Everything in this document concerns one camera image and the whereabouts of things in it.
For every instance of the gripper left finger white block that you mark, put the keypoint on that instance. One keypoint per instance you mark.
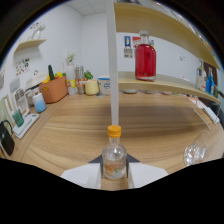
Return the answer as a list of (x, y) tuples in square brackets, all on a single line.
[(83, 175)]

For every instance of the gripper right finger white block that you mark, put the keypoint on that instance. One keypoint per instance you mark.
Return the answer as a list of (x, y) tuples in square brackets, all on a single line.
[(145, 174)]

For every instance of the clear bottle orange cap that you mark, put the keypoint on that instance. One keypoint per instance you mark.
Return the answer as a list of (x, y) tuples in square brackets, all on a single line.
[(114, 160)]

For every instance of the green cup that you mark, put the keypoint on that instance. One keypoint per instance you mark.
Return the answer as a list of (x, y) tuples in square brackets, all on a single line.
[(18, 118)]

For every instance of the clear glass with ice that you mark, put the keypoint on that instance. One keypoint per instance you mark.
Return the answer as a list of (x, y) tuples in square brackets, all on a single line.
[(196, 151)]

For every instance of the white tray scale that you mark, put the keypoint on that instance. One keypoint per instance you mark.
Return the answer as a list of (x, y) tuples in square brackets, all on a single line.
[(26, 126)]

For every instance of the light blue white tumbler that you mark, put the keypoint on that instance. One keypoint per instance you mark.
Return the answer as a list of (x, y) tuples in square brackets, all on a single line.
[(39, 104)]

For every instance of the black kettle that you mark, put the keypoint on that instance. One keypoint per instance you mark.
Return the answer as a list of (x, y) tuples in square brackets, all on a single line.
[(6, 141)]

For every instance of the yellow mug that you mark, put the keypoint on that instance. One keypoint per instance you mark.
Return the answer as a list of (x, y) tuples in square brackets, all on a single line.
[(91, 87)]

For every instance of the orange storage box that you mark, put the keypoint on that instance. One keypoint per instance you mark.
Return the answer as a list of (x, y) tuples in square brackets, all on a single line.
[(53, 90)]

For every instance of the white blue tub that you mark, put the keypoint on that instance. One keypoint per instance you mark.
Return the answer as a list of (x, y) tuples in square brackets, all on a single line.
[(104, 86)]

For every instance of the green leafy plant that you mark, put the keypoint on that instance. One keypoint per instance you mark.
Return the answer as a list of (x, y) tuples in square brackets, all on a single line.
[(88, 74)]

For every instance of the red liquid glass bottle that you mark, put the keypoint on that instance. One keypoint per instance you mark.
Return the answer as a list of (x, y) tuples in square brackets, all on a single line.
[(145, 61)]

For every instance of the two-tier wooden shelf rack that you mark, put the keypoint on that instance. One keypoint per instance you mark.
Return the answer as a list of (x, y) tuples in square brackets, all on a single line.
[(150, 23)]

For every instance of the blue wall poster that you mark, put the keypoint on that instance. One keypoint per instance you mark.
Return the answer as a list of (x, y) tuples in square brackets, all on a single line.
[(128, 45)]

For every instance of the red wall poster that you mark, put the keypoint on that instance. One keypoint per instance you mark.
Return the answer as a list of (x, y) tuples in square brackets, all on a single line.
[(136, 40)]

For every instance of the wooden wall shelf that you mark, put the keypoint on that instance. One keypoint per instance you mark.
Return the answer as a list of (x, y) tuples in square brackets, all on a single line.
[(30, 43)]

